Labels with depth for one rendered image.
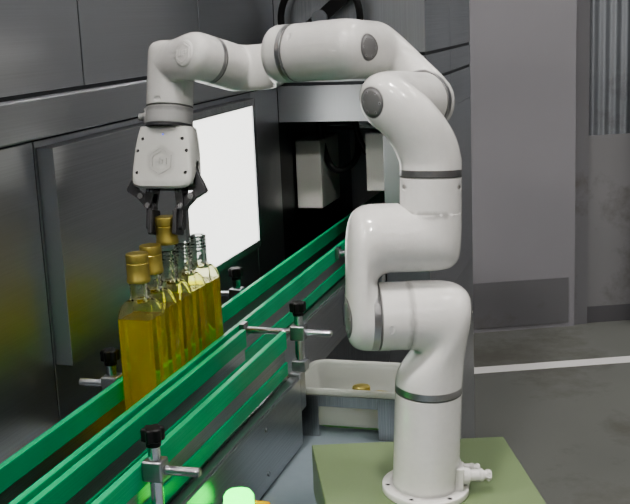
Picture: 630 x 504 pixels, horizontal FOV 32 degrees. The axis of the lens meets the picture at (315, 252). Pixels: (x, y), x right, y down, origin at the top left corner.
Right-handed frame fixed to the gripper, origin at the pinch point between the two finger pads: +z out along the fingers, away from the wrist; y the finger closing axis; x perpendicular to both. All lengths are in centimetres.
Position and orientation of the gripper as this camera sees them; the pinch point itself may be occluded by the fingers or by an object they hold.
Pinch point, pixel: (166, 222)
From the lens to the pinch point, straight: 174.6
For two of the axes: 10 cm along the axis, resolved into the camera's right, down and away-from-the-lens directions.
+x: 2.8, 0.4, 9.6
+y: 9.6, 0.1, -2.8
